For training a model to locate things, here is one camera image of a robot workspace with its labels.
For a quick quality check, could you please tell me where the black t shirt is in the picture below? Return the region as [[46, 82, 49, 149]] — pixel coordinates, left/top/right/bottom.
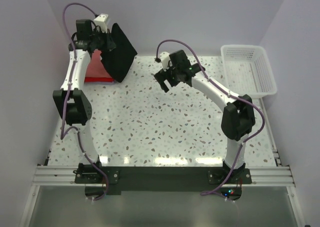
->
[[98, 23, 138, 83]]

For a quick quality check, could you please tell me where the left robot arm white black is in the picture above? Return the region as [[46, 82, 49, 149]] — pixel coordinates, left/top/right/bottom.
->
[[52, 14, 115, 169]]

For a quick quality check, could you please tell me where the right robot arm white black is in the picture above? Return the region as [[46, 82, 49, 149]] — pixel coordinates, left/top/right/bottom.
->
[[154, 50, 256, 172]]

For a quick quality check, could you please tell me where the red folded t shirt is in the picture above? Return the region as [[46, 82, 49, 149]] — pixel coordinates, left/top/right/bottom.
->
[[84, 77, 115, 83]]

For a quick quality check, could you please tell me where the white plastic basket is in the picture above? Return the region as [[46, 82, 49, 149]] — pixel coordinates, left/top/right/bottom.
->
[[220, 44, 278, 99]]

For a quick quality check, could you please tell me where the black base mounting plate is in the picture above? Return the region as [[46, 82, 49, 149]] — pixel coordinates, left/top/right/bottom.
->
[[74, 165, 253, 197]]

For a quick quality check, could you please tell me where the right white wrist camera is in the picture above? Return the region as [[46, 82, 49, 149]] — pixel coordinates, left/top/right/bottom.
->
[[154, 51, 173, 72]]

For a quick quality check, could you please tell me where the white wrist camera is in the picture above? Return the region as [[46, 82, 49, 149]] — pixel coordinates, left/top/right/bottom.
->
[[154, 51, 173, 72], [93, 13, 110, 33]]

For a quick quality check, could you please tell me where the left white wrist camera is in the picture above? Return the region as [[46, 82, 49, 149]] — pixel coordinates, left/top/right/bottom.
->
[[93, 13, 110, 33]]

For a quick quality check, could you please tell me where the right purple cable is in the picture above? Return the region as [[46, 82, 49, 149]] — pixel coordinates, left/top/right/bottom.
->
[[155, 39, 266, 197]]

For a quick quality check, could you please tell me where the purple cable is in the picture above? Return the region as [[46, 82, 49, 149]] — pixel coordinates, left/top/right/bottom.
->
[[155, 39, 266, 197], [60, 3, 110, 202]]

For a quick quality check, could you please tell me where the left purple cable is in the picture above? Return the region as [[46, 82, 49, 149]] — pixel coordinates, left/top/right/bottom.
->
[[60, 3, 110, 202]]

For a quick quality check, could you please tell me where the aluminium rail frame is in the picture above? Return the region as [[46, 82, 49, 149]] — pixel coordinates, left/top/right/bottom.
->
[[31, 146, 297, 188]]

